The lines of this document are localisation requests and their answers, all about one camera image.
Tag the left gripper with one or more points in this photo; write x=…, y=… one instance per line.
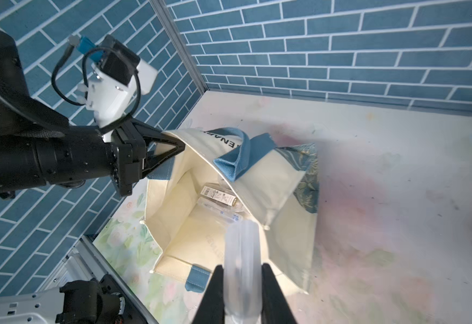
x=129, y=147

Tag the cream canvas tote bag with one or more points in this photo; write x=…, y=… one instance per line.
x=223, y=176

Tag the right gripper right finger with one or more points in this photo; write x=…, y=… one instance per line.
x=275, y=308

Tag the clear compass set case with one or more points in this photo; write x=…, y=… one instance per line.
x=242, y=280

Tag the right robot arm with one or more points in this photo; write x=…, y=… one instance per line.
x=103, y=302

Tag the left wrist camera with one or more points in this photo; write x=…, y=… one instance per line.
x=120, y=78

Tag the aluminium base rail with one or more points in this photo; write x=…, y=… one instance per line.
x=84, y=262

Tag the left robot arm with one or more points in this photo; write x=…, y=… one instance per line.
x=39, y=146

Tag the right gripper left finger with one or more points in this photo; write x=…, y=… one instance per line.
x=211, y=309

